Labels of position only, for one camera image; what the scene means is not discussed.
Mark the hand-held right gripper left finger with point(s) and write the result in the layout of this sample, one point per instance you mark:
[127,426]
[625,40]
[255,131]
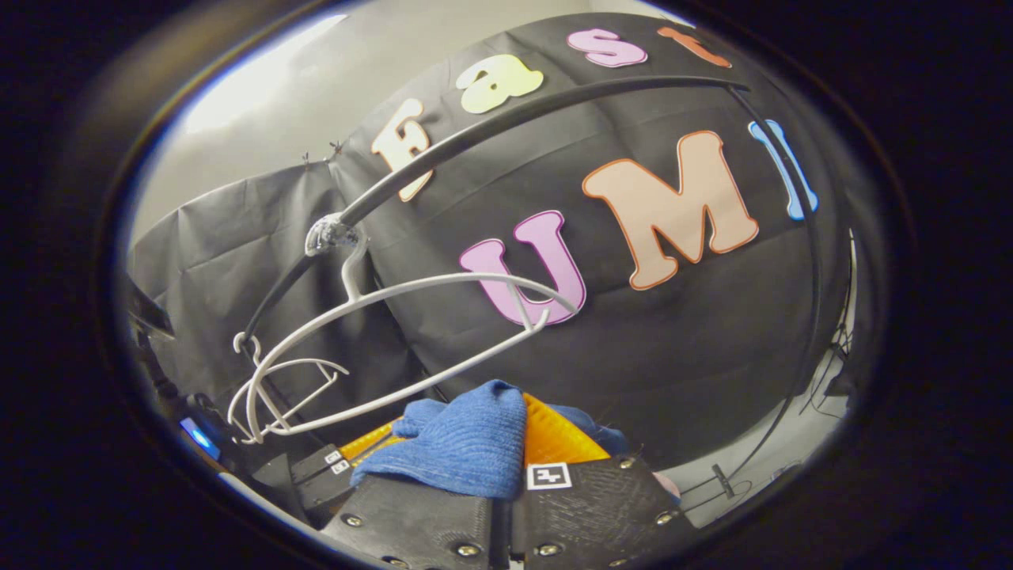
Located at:
[427,530]

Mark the white hanger with taped hook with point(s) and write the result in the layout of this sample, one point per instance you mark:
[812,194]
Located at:
[443,279]

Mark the blue ribbed jacket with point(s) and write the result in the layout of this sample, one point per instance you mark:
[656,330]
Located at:
[467,443]

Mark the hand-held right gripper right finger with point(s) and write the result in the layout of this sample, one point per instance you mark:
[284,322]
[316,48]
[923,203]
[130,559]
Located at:
[601,514]

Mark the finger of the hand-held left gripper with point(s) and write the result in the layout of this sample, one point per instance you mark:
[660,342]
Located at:
[324,491]
[313,467]

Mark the grey tape wad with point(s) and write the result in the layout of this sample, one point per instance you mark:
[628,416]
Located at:
[331,233]

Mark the black clothes rack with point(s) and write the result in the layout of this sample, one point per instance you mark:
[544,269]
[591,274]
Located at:
[506,117]

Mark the black tripod stand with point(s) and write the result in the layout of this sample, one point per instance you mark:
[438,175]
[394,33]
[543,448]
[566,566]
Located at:
[831,372]

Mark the black backdrop cloth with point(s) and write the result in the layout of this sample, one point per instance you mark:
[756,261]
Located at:
[673,356]

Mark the white plain clothes hanger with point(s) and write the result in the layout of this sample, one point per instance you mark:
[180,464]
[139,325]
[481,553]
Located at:
[305,362]

